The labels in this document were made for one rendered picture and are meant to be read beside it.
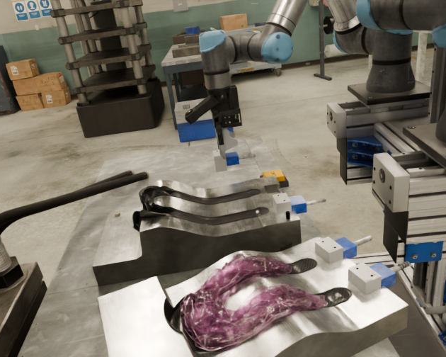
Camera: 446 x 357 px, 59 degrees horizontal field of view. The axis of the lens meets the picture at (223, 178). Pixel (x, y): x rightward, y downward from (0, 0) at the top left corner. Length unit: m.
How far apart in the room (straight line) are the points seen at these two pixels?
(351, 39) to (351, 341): 1.01
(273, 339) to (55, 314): 0.52
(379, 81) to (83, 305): 1.09
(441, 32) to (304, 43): 7.06
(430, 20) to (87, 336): 0.83
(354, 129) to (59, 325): 1.03
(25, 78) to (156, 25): 2.45
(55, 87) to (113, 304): 6.96
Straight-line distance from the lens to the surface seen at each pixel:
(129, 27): 4.88
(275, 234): 0.95
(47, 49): 7.96
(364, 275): 0.80
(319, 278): 0.83
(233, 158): 1.21
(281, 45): 1.05
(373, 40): 1.40
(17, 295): 1.14
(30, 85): 7.77
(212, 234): 0.93
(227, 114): 1.15
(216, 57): 1.11
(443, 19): 0.65
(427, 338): 1.66
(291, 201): 0.99
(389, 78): 1.38
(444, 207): 1.00
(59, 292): 1.05
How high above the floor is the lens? 1.39
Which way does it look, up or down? 25 degrees down
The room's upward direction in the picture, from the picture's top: 8 degrees counter-clockwise
